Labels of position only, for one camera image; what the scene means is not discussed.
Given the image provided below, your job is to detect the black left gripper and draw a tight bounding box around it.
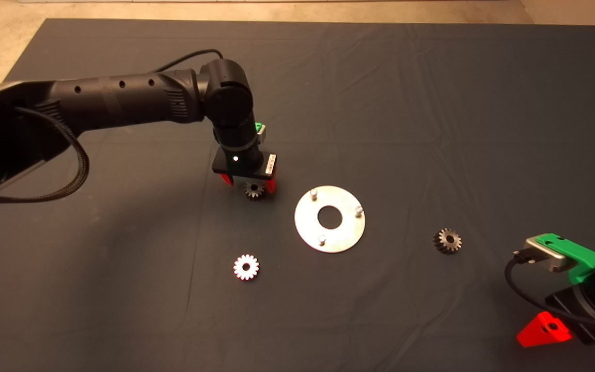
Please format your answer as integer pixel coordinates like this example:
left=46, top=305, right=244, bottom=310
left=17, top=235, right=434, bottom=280
left=212, top=147, right=277, bottom=195

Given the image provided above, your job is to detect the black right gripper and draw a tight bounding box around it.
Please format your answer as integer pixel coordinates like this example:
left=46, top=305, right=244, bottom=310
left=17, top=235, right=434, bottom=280
left=515, top=283, right=595, bottom=348

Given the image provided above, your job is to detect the steel planetary gear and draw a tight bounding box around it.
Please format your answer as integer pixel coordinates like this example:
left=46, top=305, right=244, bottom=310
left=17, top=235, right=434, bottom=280
left=233, top=254, right=260, bottom=281
left=433, top=228, right=462, bottom=254
left=245, top=180, right=267, bottom=202

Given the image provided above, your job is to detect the round metal carrier plate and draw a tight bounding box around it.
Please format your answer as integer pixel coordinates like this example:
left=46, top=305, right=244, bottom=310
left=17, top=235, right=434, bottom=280
left=294, top=185, right=366, bottom=254

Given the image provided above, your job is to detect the dark grey table cloth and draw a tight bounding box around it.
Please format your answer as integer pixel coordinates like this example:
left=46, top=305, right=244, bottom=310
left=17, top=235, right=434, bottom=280
left=0, top=19, right=595, bottom=372

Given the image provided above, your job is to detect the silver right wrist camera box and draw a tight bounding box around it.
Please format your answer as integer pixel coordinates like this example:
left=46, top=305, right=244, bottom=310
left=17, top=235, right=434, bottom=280
left=524, top=235, right=578, bottom=272

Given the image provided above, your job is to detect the green right camera mount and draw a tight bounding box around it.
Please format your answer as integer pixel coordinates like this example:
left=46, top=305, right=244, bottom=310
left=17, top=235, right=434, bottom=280
left=539, top=232, right=595, bottom=284

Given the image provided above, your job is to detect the thin black left camera cable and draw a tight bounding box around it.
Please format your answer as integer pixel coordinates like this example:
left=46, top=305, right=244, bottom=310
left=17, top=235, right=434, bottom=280
left=152, top=49, right=225, bottom=73

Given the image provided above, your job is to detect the thick braided black cable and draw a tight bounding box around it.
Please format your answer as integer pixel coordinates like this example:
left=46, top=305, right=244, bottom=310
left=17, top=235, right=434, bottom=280
left=0, top=106, right=90, bottom=204

